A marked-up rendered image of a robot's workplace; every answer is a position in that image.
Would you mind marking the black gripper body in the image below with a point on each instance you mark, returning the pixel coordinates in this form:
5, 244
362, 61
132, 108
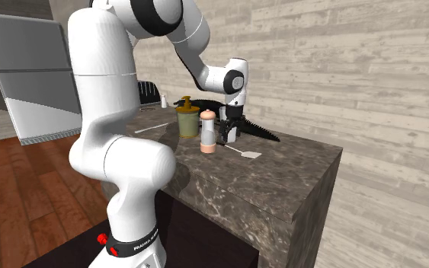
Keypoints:
235, 112

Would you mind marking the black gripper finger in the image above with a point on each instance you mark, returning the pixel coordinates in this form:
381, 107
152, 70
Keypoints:
224, 130
239, 124

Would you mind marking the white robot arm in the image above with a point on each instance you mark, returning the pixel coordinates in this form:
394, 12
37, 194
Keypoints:
102, 92

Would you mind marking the white cup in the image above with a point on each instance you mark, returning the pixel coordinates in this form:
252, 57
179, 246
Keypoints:
232, 136

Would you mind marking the pink and white pepper grinder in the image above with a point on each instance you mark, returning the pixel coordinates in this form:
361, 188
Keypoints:
208, 130

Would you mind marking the black toy crocodile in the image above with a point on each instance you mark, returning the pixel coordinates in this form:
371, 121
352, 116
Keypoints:
260, 130

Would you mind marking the white spatula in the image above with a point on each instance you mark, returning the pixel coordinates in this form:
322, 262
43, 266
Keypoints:
250, 154

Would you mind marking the green soap dispenser brown pump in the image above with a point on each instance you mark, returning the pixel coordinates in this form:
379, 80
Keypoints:
187, 122

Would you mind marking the small white shaker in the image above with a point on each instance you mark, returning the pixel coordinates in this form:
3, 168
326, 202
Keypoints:
164, 101

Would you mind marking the white table knife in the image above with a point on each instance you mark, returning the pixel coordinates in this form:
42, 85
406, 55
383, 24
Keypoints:
151, 128

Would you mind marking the black dish rack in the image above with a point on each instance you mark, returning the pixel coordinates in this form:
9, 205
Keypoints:
148, 92

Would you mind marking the dark robot stand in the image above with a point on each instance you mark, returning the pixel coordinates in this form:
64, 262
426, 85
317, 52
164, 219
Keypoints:
206, 245

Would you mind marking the grey refrigerator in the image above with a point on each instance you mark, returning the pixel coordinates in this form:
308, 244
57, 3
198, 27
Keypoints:
32, 81

